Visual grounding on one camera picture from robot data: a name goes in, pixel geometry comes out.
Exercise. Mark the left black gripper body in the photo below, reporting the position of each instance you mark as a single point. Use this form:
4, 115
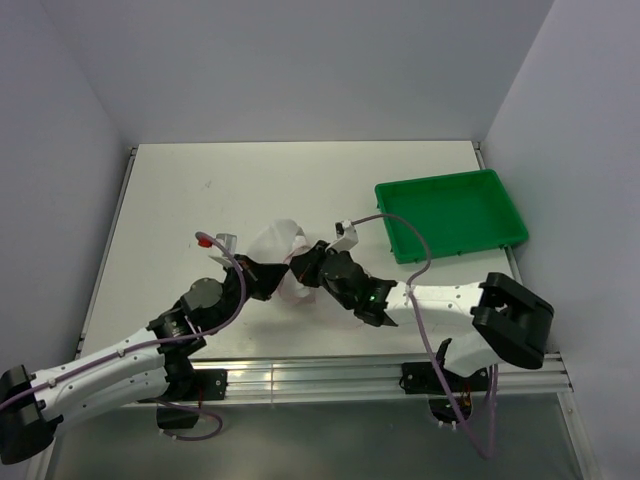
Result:
254, 285

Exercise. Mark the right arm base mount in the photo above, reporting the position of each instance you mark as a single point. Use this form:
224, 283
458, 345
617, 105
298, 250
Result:
419, 378

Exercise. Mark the white mesh laundry bag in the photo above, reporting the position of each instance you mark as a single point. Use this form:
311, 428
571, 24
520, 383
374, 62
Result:
283, 239

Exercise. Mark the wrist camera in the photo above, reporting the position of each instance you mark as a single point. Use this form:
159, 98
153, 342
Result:
220, 247
346, 236

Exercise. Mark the aluminium frame rail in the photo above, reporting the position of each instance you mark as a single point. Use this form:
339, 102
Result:
312, 392

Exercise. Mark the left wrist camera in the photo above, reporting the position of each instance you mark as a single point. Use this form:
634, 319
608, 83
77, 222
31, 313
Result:
220, 247

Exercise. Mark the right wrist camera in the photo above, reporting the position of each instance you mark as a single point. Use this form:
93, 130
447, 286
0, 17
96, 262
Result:
346, 236

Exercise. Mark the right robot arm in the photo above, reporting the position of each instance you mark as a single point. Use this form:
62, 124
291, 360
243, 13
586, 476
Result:
505, 321

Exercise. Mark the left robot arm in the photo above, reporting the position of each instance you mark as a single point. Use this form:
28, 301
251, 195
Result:
153, 363

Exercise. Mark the green plastic bin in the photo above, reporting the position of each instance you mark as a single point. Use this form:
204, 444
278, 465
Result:
456, 214

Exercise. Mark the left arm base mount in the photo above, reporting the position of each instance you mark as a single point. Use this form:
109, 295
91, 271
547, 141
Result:
204, 385

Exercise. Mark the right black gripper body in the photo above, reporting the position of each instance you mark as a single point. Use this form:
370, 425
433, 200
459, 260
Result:
313, 274

